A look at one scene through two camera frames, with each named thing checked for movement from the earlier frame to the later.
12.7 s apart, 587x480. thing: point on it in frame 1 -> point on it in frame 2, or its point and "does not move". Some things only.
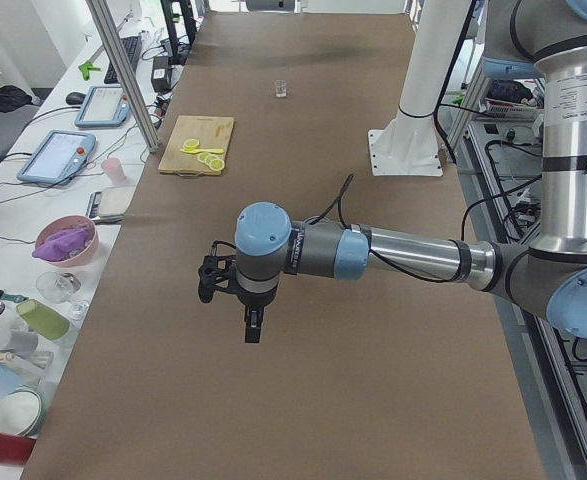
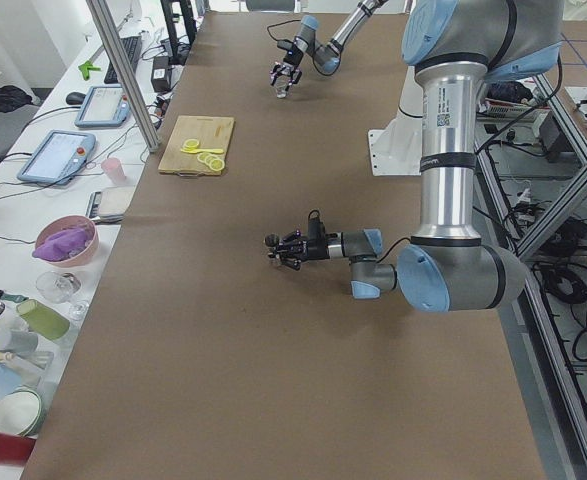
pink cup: [114, 170] does not move
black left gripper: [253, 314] -> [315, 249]
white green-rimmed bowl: [25, 412] does not move
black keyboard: [132, 46] does not move
